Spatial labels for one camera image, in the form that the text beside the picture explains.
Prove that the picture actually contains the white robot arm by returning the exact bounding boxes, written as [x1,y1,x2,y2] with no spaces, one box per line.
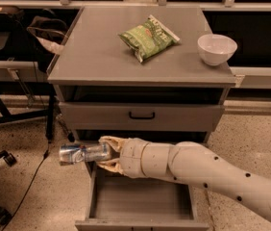
[99,136,271,222]

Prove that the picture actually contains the silver redbull can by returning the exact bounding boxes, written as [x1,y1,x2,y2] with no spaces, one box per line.
[59,143,111,166]

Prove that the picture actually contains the grey bottom drawer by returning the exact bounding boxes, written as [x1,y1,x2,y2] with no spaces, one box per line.
[75,163,209,231]

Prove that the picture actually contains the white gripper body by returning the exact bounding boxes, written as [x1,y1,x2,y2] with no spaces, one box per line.
[119,138,148,178]

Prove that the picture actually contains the green chip bag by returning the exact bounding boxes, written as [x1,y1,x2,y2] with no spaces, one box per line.
[118,14,180,63]

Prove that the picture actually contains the grey middle drawer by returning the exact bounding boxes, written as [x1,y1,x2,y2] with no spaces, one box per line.
[74,140,210,166]

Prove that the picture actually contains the grey top drawer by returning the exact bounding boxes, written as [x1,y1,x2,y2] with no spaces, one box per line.
[60,102,224,132]

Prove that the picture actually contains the grey drawer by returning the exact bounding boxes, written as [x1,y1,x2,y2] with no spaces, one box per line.
[75,163,209,231]
[74,140,210,166]
[60,102,224,132]

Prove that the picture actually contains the black desk with frame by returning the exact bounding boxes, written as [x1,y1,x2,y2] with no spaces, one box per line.
[0,5,57,141]

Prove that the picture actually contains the black top drawer handle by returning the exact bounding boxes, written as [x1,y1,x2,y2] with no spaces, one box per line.
[128,112,156,120]

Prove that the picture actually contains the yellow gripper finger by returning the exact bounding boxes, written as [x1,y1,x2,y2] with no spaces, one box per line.
[99,136,125,152]
[97,159,123,174]

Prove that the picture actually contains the dark bag on desk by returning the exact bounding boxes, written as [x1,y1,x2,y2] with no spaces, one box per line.
[27,9,68,73]

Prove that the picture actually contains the white bowl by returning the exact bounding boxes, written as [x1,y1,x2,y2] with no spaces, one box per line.
[197,34,237,65]

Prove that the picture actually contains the grey drawer cabinet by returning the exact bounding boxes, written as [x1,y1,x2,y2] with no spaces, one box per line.
[49,7,234,144]

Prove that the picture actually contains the black floor cable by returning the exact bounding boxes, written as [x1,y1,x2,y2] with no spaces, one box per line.
[0,138,52,231]

